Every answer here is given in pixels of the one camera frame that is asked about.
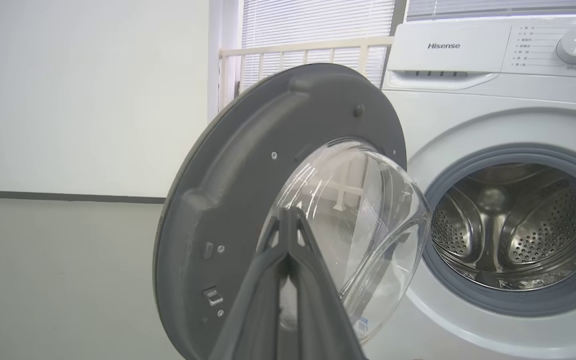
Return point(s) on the dark round glass washer door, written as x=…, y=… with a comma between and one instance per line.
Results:
x=228, y=165

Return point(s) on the white front-load washing machine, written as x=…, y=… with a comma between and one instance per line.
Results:
x=453, y=120

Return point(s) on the white metal railing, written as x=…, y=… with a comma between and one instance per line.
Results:
x=308, y=46

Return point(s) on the white detergent drawer front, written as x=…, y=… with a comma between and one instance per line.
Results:
x=448, y=55

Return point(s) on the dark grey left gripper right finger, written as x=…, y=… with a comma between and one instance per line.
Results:
x=323, y=315

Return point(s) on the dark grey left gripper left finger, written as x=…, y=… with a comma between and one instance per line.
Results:
x=253, y=310

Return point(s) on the white window blind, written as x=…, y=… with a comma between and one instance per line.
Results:
x=318, y=20
x=493, y=6

